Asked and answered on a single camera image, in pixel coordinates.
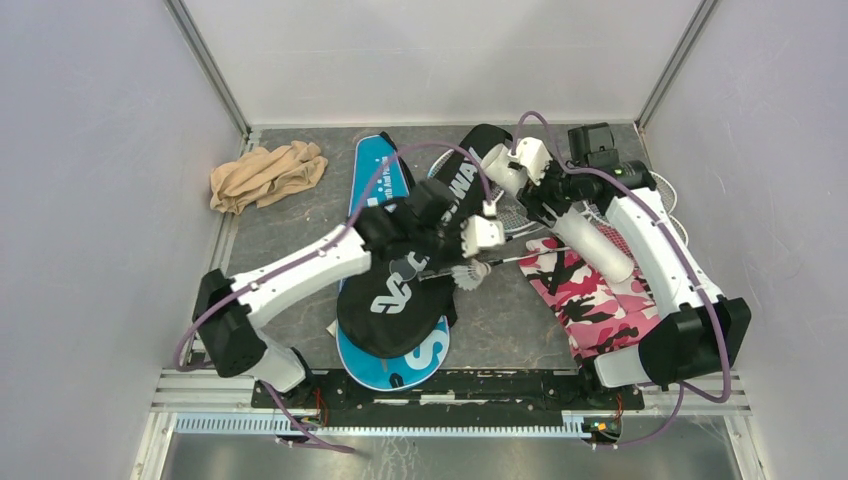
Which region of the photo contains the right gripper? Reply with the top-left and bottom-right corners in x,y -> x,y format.
516,149 -> 588,228

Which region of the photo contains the beige cloth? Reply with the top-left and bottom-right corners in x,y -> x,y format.
209,140 -> 328,215

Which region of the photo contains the white shuttlecock tube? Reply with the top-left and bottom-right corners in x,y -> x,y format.
481,146 -> 635,283

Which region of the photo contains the white feather shuttlecock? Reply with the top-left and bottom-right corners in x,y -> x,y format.
450,259 -> 492,291

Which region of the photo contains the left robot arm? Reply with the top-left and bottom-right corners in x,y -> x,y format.
192,179 -> 463,408

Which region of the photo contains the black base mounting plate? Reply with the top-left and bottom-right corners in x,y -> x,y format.
282,369 -> 645,428

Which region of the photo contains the black Crossway racket bag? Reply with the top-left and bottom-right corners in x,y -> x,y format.
336,123 -> 515,360

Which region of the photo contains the blue badminton racket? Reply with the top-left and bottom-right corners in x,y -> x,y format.
496,191 -> 547,241
428,150 -> 477,197

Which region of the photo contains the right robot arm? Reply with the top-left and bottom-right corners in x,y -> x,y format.
507,123 -> 751,408

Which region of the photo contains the blue Sport racket bag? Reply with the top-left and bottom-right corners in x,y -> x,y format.
335,134 -> 452,392

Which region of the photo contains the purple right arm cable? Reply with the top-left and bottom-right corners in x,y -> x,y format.
513,111 -> 733,450

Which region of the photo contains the pink camouflage cloth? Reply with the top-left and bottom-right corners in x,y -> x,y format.
518,237 -> 660,364

